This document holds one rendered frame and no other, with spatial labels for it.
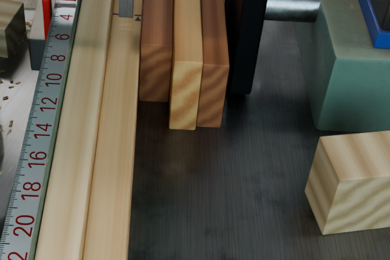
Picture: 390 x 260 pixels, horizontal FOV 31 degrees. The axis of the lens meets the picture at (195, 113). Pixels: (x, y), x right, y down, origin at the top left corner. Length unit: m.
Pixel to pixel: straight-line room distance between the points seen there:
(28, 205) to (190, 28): 0.16
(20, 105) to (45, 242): 0.30
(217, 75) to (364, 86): 0.09
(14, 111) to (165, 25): 0.20
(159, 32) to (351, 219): 0.16
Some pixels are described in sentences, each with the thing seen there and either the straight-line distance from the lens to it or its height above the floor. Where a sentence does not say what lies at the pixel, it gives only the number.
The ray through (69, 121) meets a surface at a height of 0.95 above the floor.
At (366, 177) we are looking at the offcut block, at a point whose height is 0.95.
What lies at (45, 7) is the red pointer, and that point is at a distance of 0.46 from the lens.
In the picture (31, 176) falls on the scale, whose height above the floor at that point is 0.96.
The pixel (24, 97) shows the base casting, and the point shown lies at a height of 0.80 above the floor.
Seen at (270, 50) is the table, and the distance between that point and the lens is 0.52.
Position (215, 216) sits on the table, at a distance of 0.40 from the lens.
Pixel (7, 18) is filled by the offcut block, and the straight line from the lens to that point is 0.66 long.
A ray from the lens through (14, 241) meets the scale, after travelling 0.32.
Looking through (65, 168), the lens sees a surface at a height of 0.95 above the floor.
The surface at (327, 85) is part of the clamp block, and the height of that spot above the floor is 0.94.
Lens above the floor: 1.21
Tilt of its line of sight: 42 degrees down
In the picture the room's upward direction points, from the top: 6 degrees clockwise
